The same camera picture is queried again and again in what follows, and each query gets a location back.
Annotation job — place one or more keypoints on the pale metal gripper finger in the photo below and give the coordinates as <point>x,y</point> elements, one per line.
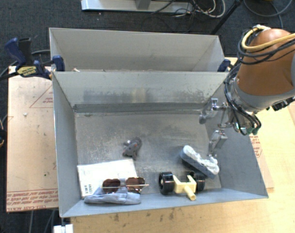
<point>217,141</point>
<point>209,111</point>

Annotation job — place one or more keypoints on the black wheels cream axle toy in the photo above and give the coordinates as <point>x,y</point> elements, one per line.
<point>178,184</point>

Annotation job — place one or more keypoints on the grey metal bin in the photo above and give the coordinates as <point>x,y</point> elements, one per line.
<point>142,125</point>

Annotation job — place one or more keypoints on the grey toy animal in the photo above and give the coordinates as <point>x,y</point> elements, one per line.
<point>132,147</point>

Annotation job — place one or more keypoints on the brown lens sunglasses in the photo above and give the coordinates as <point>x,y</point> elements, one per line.
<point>133,183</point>

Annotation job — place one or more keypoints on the pale blue cloth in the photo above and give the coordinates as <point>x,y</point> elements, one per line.
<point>115,198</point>

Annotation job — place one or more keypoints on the white paper card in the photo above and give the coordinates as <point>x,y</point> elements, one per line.
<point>101,172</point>

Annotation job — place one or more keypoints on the brown cardboard board red print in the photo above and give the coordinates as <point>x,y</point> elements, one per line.
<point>30,142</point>

